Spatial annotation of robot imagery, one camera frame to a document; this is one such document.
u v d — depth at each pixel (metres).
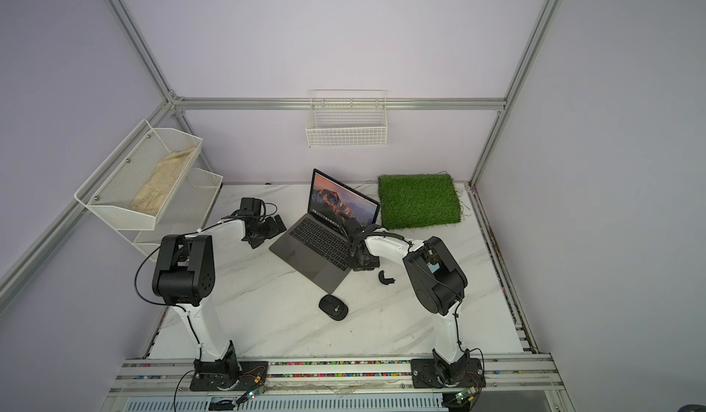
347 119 1.07
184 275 0.52
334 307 0.84
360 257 0.80
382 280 0.92
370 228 0.71
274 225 0.94
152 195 0.76
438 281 0.52
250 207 0.82
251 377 0.72
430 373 0.74
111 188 0.67
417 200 1.13
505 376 0.75
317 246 0.99
